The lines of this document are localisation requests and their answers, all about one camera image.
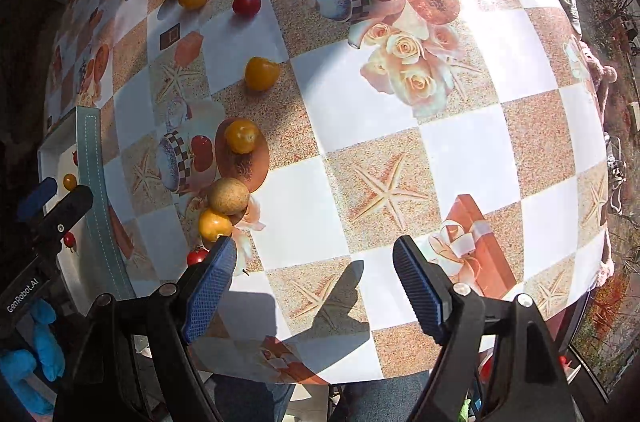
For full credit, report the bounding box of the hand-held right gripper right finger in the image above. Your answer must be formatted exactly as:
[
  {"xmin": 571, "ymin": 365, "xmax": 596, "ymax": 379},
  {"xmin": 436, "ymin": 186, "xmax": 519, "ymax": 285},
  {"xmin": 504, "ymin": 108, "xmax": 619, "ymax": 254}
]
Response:
[{"xmin": 392, "ymin": 235, "xmax": 583, "ymax": 422}]

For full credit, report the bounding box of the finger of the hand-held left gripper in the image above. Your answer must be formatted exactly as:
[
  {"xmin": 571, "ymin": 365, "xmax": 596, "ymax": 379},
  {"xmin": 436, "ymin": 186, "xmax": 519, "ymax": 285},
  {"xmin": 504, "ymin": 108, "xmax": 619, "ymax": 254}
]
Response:
[
  {"xmin": 16, "ymin": 177, "xmax": 59, "ymax": 223},
  {"xmin": 29, "ymin": 185, "xmax": 95, "ymax": 249}
]

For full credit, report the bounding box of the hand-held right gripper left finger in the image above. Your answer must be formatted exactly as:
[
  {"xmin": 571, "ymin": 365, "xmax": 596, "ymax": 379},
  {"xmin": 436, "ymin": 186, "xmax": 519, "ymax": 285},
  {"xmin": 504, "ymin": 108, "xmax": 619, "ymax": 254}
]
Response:
[{"xmin": 52, "ymin": 235, "xmax": 238, "ymax": 422}]

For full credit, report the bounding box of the white tray with teal rim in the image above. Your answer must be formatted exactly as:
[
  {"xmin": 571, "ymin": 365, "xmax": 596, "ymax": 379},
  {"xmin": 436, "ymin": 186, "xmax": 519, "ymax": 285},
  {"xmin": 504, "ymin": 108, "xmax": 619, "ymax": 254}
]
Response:
[{"xmin": 37, "ymin": 105, "xmax": 135, "ymax": 305}]

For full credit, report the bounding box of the person's left hand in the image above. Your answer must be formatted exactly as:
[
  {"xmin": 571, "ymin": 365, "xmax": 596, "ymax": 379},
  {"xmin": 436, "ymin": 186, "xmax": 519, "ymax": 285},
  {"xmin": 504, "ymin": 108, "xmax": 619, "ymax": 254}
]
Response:
[{"xmin": 0, "ymin": 299, "xmax": 66, "ymax": 416}]

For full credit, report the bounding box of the tan round fruit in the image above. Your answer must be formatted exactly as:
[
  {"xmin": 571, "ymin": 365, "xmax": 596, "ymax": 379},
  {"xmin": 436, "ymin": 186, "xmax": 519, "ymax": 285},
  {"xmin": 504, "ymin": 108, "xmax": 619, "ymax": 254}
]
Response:
[{"xmin": 207, "ymin": 177, "xmax": 250, "ymax": 216}]

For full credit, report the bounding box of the printed checkered tablecloth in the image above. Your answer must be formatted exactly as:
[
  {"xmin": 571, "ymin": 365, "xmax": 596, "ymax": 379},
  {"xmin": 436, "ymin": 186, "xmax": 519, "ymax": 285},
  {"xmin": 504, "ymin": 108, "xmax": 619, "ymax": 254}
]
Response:
[{"xmin": 42, "ymin": 0, "xmax": 615, "ymax": 386}]

